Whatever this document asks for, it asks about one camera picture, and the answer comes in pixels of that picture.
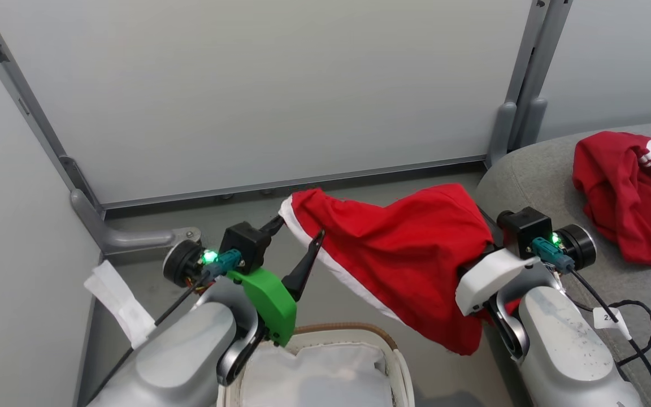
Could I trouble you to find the small metal caster bracket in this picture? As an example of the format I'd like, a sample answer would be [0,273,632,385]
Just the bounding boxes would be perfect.
[172,226,202,247]

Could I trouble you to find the white basket liner cloth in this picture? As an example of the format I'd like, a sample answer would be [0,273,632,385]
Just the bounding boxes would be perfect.
[240,331,397,407]

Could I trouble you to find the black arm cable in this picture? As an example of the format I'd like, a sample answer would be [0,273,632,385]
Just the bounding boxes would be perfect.
[531,237,651,407]
[85,249,243,405]

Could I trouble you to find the grey double partition post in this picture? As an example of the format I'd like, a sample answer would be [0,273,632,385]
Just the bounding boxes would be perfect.
[484,0,574,169]

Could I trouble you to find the red shorts with white stripe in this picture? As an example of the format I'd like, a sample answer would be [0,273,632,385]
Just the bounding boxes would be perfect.
[278,183,522,357]

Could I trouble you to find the long white cable tag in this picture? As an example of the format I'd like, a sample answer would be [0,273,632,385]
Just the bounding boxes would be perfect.
[83,259,157,349]

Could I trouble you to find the grey partition bottom rail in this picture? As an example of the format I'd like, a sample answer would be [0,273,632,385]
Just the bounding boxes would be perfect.
[101,155,488,213]

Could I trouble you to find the red jersey with white sleeves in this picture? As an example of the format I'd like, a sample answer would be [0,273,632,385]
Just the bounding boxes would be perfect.
[572,131,651,272]

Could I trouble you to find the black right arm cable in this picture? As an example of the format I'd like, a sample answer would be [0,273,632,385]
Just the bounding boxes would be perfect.
[531,237,651,407]

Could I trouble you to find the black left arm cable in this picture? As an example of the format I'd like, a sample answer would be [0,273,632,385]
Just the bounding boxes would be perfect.
[85,249,243,405]

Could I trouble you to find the small white printed cable tag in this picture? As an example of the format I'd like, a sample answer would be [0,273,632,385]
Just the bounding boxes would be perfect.
[592,306,625,340]

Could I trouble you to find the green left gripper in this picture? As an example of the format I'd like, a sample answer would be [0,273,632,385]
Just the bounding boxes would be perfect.
[226,215,326,347]

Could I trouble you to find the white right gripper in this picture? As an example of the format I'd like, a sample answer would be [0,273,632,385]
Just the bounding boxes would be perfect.
[455,248,541,317]

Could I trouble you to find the grey upholstered seat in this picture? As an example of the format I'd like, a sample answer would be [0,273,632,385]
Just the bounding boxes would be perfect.
[475,119,651,407]

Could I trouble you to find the grey partition post with foot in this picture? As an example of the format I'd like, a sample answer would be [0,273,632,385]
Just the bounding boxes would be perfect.
[0,0,188,256]

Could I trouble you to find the brown wicker laundry basket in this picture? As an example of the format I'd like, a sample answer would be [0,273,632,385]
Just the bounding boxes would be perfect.
[217,322,415,407]

